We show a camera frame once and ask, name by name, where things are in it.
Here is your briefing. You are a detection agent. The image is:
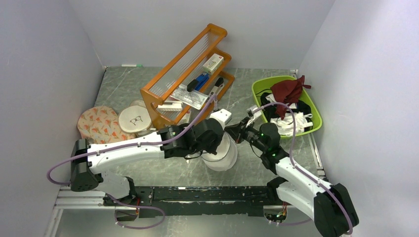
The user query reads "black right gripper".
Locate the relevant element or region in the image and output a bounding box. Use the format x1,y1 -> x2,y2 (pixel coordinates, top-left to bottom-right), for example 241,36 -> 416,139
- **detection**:
225,117 -> 267,153

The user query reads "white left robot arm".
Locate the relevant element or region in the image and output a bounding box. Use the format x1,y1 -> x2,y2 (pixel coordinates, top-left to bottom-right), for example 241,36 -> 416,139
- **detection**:
70,118 -> 225,205

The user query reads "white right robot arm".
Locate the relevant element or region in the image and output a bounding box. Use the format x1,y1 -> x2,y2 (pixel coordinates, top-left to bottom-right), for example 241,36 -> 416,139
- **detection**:
225,123 -> 359,237

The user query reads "floral orange bra wash bag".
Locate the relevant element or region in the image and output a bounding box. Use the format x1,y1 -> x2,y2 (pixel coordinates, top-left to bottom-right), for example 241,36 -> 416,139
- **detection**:
77,106 -> 135,144

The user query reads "clear protractor ruler packet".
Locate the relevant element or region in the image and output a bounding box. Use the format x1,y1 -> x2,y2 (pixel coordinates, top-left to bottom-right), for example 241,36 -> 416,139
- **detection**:
170,84 -> 208,110

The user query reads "grey long stapler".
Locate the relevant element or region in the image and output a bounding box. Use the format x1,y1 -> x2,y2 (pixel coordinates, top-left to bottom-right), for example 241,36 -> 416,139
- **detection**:
209,77 -> 224,98

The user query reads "blue black stapler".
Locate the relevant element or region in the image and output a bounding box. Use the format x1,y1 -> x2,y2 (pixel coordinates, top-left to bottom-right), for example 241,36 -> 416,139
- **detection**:
186,73 -> 209,92

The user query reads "orange wooden desk shelf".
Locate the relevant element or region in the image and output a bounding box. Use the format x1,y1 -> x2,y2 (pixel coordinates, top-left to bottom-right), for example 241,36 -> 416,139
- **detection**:
140,24 -> 235,129

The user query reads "lime green plastic basket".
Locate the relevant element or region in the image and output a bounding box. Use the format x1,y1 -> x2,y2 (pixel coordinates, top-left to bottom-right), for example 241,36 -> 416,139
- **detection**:
251,76 -> 323,136

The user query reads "dark red garment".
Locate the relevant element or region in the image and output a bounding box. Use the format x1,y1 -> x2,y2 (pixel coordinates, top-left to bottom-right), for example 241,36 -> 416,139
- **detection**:
270,75 -> 312,120

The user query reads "white staples box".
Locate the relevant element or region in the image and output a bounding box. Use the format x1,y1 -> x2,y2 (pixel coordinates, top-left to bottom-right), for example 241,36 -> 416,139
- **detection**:
202,53 -> 224,75

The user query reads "white green marker pen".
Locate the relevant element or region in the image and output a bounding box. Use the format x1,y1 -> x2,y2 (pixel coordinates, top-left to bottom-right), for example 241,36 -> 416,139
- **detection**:
121,64 -> 143,68

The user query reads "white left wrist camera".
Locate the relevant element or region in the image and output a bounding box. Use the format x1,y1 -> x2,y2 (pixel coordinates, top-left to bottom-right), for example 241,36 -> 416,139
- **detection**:
209,109 -> 232,129

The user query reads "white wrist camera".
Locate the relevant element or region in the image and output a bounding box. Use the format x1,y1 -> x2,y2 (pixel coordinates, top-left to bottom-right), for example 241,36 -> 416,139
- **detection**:
246,105 -> 263,127
209,109 -> 232,129

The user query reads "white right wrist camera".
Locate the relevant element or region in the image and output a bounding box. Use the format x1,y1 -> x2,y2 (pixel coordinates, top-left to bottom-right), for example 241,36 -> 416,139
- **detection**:
246,105 -> 263,127

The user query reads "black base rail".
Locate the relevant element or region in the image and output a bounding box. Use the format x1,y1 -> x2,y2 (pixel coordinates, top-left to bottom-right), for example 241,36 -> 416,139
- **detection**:
121,186 -> 283,218

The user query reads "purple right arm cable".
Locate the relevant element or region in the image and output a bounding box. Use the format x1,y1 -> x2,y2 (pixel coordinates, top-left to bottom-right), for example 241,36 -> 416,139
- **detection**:
258,102 -> 354,236

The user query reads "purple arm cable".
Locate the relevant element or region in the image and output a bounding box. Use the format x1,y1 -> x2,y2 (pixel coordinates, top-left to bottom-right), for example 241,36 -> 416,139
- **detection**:
46,94 -> 218,230
258,102 -> 354,236

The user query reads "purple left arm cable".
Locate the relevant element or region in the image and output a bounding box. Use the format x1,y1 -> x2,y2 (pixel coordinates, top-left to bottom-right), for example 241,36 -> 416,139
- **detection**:
46,94 -> 218,230

